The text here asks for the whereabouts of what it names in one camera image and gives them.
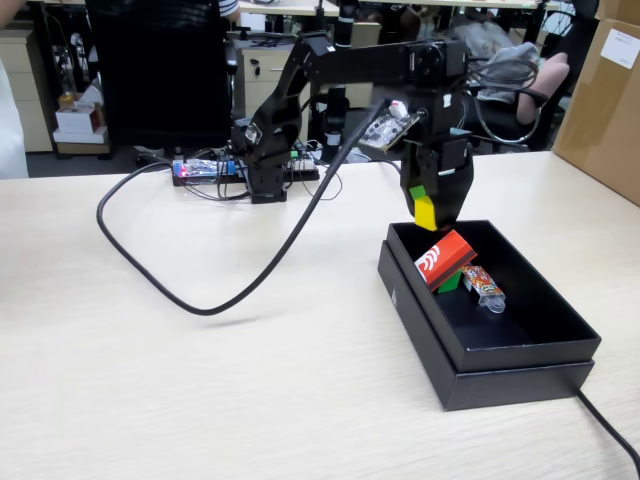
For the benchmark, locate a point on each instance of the plain brown cardboard box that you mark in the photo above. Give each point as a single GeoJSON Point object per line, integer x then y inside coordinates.
{"type": "Point", "coordinates": [620, 9]}

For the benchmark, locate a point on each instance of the flat white carton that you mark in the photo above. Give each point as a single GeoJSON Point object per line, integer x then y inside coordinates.
{"type": "Point", "coordinates": [80, 136]}

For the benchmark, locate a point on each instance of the black hooded gripper finger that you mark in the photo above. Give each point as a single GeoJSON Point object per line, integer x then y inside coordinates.
{"type": "Point", "coordinates": [452, 195]}

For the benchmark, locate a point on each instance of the black monitor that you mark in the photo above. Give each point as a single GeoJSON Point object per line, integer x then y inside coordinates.
{"type": "Point", "coordinates": [160, 75]}

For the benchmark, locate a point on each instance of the colourful candy in clear wrapper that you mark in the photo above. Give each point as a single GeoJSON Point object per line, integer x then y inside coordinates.
{"type": "Point", "coordinates": [482, 286]}

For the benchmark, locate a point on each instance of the black board with green terminal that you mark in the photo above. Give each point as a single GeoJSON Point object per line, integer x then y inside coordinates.
{"type": "Point", "coordinates": [306, 169]}

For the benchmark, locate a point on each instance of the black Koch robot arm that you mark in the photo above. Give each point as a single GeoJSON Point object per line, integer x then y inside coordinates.
{"type": "Point", "coordinates": [350, 60]}

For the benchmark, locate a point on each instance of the beige drawer cabinet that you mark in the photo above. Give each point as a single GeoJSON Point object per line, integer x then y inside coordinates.
{"type": "Point", "coordinates": [30, 100]}

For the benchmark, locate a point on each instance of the person in white garment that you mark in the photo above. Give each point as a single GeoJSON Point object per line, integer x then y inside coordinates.
{"type": "Point", "coordinates": [11, 125]}

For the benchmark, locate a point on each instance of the beige cabinet with black lock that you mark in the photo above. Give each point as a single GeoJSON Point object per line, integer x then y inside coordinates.
{"type": "Point", "coordinates": [265, 70]}

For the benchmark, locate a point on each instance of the red and white carton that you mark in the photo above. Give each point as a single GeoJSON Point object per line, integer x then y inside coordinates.
{"type": "Point", "coordinates": [445, 260]}

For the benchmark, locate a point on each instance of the grey cloth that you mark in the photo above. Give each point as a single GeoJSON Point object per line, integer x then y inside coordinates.
{"type": "Point", "coordinates": [515, 60]}

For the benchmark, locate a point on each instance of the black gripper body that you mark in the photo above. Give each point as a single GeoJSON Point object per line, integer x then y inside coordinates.
{"type": "Point", "coordinates": [447, 115]}

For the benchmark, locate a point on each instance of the black box inner tray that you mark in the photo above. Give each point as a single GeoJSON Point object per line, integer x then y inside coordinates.
{"type": "Point", "coordinates": [530, 300]}

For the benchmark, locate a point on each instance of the black office chair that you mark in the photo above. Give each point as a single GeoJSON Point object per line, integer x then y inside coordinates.
{"type": "Point", "coordinates": [500, 125]}

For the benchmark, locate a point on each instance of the controller board with red LED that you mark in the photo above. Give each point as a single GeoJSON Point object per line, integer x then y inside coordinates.
{"type": "Point", "coordinates": [200, 169]}

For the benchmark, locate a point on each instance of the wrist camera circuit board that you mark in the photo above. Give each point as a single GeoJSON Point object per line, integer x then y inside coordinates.
{"type": "Point", "coordinates": [387, 127]}

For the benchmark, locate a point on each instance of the person in striped shirt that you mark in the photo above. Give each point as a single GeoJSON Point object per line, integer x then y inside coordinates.
{"type": "Point", "coordinates": [228, 6]}

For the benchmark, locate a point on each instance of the cardboard box with white label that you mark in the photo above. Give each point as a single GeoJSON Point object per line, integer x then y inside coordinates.
{"type": "Point", "coordinates": [600, 125]}

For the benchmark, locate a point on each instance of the pink cushion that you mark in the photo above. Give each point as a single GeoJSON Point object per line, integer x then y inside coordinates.
{"type": "Point", "coordinates": [542, 85]}

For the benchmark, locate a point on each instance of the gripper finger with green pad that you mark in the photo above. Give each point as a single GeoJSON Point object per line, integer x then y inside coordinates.
{"type": "Point", "coordinates": [419, 167]}

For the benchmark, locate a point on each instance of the yellow cube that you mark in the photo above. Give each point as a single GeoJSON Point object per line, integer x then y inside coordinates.
{"type": "Point", "coordinates": [425, 212]}

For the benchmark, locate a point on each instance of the green cube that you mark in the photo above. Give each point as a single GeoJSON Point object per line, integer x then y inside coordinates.
{"type": "Point", "coordinates": [449, 286]}

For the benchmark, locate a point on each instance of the plain beige cabinet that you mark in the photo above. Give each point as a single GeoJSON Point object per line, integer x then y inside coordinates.
{"type": "Point", "coordinates": [365, 35]}

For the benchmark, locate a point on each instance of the white carton with red side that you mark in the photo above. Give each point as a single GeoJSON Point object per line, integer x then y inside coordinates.
{"type": "Point", "coordinates": [75, 120]}

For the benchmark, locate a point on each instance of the black open box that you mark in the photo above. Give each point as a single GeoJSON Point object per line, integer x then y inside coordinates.
{"type": "Point", "coordinates": [520, 387]}

